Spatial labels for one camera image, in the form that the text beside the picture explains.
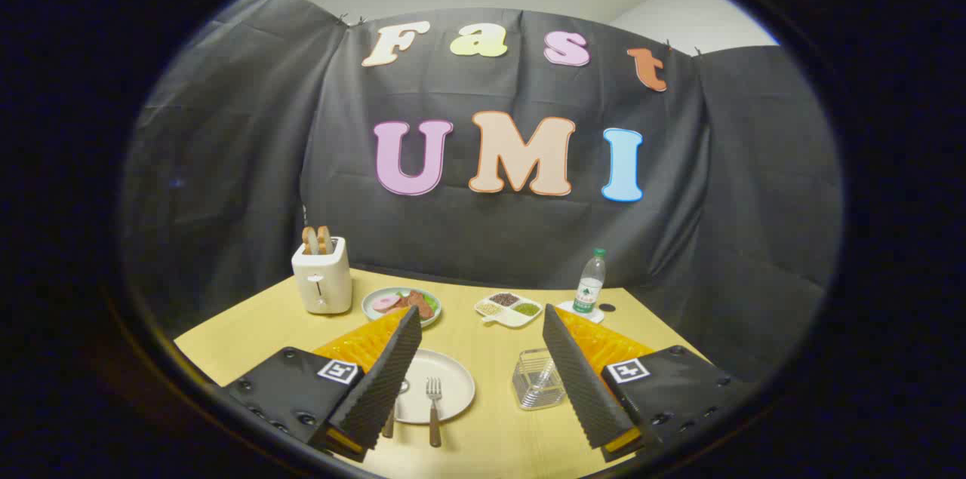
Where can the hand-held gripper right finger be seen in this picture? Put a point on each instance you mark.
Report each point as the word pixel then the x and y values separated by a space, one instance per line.
pixel 581 381

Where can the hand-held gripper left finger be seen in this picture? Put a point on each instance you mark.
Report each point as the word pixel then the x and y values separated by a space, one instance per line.
pixel 381 377

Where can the clear glass cup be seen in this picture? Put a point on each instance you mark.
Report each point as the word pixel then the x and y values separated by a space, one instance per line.
pixel 537 385

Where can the green plate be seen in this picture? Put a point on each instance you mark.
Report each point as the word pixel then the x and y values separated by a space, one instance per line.
pixel 376 314

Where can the white round plate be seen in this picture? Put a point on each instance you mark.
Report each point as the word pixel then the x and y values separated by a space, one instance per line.
pixel 453 381

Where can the white square coaster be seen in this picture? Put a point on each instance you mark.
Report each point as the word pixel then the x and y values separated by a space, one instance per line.
pixel 566 308

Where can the pink ham slice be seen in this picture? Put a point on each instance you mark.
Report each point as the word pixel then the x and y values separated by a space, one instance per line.
pixel 386 303

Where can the brown meat pieces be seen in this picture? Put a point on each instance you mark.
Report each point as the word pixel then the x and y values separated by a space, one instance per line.
pixel 419 305

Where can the clear water bottle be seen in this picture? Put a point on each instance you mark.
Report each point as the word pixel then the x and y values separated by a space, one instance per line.
pixel 588 290

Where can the white divided dish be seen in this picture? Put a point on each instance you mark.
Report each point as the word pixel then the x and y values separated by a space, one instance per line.
pixel 510 313

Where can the white toaster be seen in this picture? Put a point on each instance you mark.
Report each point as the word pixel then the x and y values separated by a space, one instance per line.
pixel 323 283

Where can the toasted bread slice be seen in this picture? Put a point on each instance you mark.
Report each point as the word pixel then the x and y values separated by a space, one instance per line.
pixel 325 239
pixel 309 240

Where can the black backdrop cloth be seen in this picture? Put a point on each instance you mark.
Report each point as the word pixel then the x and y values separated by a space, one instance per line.
pixel 528 237

